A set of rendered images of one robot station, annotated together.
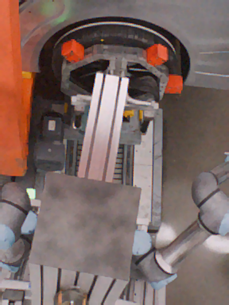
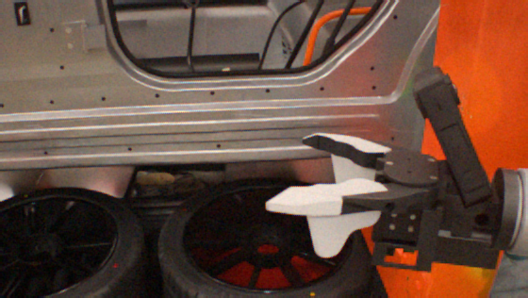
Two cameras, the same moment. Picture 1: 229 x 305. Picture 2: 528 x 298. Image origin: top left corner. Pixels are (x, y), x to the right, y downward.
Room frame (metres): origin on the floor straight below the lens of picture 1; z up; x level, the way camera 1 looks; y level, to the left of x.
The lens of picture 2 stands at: (0.27, 0.82, 1.46)
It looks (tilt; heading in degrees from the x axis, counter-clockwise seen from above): 29 degrees down; 0
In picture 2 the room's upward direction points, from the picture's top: straight up
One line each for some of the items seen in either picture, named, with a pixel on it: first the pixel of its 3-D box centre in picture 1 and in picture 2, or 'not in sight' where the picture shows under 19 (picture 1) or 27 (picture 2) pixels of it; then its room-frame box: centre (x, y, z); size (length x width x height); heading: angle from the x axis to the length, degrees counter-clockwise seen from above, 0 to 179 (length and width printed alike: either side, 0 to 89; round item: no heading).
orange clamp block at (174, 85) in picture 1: (172, 84); not in sight; (1.58, -0.37, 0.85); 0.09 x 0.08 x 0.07; 96
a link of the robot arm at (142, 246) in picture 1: (137, 245); not in sight; (0.65, -0.28, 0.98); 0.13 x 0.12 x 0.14; 46
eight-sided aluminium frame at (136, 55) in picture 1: (114, 79); not in sight; (1.55, -0.06, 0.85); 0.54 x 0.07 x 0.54; 96
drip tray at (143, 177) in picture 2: not in sight; (176, 185); (2.54, 1.27, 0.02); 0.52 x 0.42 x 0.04; 90
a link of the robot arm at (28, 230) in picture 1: (25, 225); not in sight; (0.65, 0.23, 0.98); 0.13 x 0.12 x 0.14; 165
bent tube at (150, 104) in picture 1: (137, 83); not in sight; (1.43, -0.17, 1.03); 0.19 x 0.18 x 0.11; 6
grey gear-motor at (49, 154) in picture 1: (51, 139); not in sight; (1.42, 0.24, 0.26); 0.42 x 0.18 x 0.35; 6
